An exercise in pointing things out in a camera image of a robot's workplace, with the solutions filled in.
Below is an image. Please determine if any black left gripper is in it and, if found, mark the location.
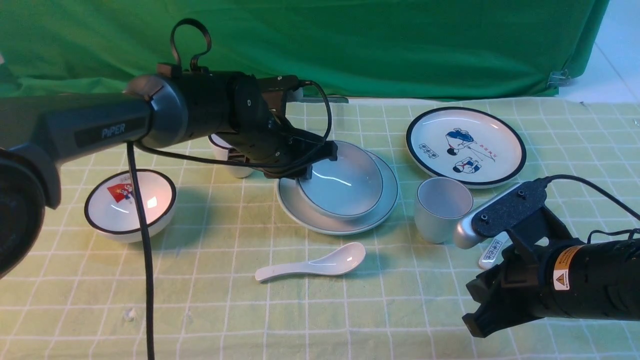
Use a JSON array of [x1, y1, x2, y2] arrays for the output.
[[220, 74, 338, 180]]

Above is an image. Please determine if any black-rimmed plate with cartoon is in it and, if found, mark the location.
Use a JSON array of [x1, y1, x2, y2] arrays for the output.
[[405, 106, 527, 189]]

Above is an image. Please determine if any white spoon with printed handle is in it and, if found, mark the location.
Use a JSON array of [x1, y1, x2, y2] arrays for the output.
[[478, 232, 510, 271]]

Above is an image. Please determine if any plain white cup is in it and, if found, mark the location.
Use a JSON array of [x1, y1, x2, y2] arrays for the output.
[[413, 177, 474, 244]]

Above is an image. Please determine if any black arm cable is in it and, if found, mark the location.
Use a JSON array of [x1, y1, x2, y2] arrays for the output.
[[542, 174, 640, 245], [125, 18, 334, 360]]

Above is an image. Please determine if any metal binder clip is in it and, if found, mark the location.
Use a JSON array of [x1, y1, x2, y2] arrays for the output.
[[546, 69, 572, 89]]

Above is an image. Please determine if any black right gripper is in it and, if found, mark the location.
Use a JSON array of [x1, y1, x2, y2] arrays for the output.
[[462, 205, 575, 338]]

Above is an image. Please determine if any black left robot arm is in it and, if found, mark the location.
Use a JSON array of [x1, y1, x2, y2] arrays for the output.
[[0, 66, 338, 276]]

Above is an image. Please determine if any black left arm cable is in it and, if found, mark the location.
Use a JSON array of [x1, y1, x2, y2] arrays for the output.
[[125, 18, 334, 360]]

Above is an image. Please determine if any black-rimmed white cup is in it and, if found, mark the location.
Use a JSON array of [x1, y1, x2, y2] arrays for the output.
[[208, 134, 254, 179]]

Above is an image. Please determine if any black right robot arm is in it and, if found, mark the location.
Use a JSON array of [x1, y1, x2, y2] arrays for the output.
[[462, 207, 639, 338]]

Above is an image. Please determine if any plain white ceramic spoon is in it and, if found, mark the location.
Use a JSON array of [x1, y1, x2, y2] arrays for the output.
[[254, 243, 367, 283]]

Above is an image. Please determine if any light green checkered tablecloth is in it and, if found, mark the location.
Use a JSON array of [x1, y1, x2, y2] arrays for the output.
[[0, 101, 639, 360]]

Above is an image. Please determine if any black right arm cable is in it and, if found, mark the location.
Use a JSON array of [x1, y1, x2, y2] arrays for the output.
[[542, 174, 640, 245]]

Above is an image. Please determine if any green backdrop cloth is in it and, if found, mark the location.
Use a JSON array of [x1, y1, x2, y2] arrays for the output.
[[0, 0, 609, 100]]

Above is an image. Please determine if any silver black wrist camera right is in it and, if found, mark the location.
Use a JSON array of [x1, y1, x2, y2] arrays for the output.
[[452, 178, 547, 249]]

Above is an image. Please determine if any white plate thin green rim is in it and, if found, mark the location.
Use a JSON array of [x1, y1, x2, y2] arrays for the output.
[[274, 150, 400, 236]]

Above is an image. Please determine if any black-rimmed bowl with flag picture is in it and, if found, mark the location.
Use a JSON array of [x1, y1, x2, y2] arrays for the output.
[[84, 169, 178, 243]]

